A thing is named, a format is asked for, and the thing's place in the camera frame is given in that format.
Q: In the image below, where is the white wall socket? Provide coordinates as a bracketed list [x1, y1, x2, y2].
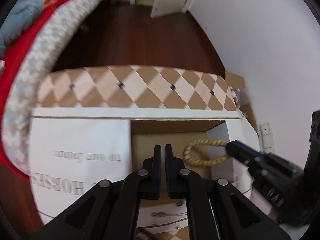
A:
[260, 123, 275, 153]

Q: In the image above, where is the white cardboard jewelry box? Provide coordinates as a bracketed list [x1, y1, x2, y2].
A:
[130, 119, 252, 198]

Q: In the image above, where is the brown diamond pattern table cover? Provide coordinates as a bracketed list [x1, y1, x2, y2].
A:
[36, 65, 237, 111]

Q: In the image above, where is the brown cardboard box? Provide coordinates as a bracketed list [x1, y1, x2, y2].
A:
[225, 72, 258, 132]

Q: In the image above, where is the gold rope chain bracelet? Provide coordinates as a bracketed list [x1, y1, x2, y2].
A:
[183, 139, 232, 167]

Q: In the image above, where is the red bed sheet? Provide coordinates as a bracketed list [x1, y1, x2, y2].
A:
[0, 0, 101, 181]

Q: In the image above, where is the bed with checkered mattress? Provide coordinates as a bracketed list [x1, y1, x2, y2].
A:
[0, 0, 121, 181]

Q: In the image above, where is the blue-grey quilt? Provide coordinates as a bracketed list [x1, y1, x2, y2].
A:
[1, 0, 44, 59]

